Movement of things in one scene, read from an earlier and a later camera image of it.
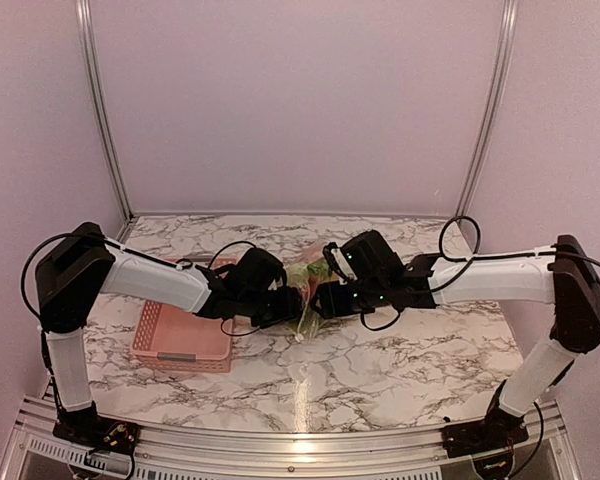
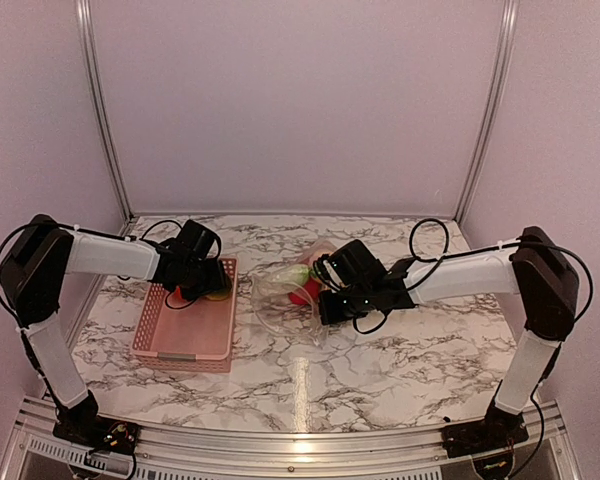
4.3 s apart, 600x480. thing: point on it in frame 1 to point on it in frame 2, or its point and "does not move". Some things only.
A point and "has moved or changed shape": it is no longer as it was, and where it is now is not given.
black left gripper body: x=268 y=312 to x=200 y=282
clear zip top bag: x=303 y=274 has moved or changed shape
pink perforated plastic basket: x=168 y=338 does not move
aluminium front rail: x=547 y=450 does not move
